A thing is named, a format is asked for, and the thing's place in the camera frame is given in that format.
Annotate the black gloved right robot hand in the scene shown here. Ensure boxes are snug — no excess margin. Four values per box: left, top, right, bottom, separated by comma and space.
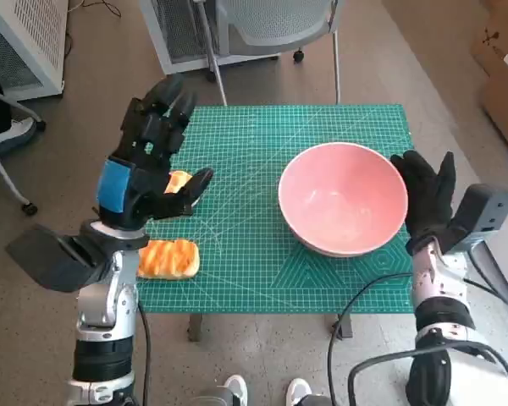
389, 150, 458, 244

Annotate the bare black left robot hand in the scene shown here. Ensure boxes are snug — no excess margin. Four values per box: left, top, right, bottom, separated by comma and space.
93, 74, 215, 232

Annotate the round toy bread bun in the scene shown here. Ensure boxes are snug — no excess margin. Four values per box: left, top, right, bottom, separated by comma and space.
163, 169, 195, 195

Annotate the long striped toy bread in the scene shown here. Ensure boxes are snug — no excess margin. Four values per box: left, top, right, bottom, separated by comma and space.
135, 239, 201, 280

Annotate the pink bowl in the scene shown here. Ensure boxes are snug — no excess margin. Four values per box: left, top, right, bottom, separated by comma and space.
278, 142, 410, 258

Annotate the green cutting mat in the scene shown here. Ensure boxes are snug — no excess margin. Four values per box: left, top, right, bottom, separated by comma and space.
135, 105, 420, 315

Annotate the grey table leg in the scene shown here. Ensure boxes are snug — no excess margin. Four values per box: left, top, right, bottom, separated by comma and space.
188, 313, 203, 343
337, 313, 353, 339

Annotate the large white perforated cabinet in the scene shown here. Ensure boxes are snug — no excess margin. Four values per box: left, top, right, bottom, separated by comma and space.
0, 0, 69, 102

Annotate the grey mesh chair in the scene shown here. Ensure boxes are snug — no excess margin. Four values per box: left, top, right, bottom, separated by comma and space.
194, 0, 344, 107

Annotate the white shoe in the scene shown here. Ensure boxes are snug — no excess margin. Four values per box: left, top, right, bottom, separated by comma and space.
286, 377, 312, 406
223, 374, 249, 406

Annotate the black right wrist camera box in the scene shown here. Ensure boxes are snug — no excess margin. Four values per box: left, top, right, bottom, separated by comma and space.
442, 184, 508, 255

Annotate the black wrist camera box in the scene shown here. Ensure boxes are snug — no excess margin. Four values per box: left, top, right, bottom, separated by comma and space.
4, 223, 111, 294
442, 184, 508, 255

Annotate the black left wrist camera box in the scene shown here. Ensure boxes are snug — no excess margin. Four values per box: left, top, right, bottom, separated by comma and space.
4, 223, 111, 294

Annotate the white frame wheeled chair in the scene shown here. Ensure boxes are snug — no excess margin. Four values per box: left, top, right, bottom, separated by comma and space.
0, 84, 47, 216

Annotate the long thin black cable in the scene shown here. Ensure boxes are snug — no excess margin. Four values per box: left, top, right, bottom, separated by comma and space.
326, 272, 415, 406

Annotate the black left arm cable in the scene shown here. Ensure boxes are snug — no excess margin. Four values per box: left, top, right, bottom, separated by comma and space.
137, 302, 152, 406

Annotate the thick black looped cable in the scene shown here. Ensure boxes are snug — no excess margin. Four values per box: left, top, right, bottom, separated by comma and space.
347, 340, 508, 406

